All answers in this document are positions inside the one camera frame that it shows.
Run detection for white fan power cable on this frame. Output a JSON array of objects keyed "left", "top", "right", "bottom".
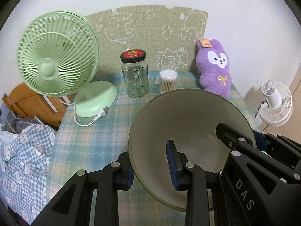
[{"left": 74, "top": 104, "right": 110, "bottom": 126}]

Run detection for glass jar with black lid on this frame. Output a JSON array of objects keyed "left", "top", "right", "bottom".
[{"left": 120, "top": 49, "right": 150, "bottom": 98}]

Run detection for round cotton swab container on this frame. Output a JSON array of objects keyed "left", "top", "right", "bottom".
[{"left": 159, "top": 70, "right": 178, "bottom": 94}]

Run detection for purple plush bunny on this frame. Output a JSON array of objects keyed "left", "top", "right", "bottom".
[{"left": 195, "top": 38, "right": 233, "bottom": 98}]

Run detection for white standing fan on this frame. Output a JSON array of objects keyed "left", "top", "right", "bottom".
[{"left": 257, "top": 81, "right": 293, "bottom": 128}]

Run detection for green table fan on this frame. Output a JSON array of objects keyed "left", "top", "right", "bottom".
[{"left": 16, "top": 11, "right": 117, "bottom": 118}]

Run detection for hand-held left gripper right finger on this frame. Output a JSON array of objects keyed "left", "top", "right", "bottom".
[{"left": 166, "top": 140, "right": 236, "bottom": 226}]

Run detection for black fan cable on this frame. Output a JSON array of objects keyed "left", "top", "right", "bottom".
[{"left": 253, "top": 101, "right": 266, "bottom": 118}]

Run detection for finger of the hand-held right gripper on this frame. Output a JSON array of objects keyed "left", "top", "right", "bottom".
[
  {"left": 216, "top": 122, "right": 301, "bottom": 226},
  {"left": 253, "top": 129, "right": 301, "bottom": 176}
]

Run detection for green plaid tablecloth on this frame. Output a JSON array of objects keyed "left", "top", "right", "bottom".
[{"left": 43, "top": 71, "right": 254, "bottom": 226}]

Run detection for large bowl with plant pattern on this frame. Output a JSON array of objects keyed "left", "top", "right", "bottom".
[{"left": 128, "top": 89, "right": 257, "bottom": 212}]

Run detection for grey checked cloth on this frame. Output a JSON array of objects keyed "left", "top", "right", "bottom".
[{"left": 0, "top": 108, "right": 45, "bottom": 134}]

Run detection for beige wall mat with drawings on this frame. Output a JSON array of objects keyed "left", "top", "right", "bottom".
[{"left": 85, "top": 4, "right": 209, "bottom": 78}]

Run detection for blue checked bear-print cloth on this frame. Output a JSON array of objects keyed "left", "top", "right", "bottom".
[{"left": 0, "top": 122, "right": 57, "bottom": 225}]

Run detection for wooden chair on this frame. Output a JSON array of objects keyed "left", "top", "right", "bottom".
[{"left": 2, "top": 82, "right": 76, "bottom": 129}]

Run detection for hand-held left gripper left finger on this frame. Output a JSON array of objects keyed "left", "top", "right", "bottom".
[{"left": 30, "top": 152, "right": 135, "bottom": 226}]

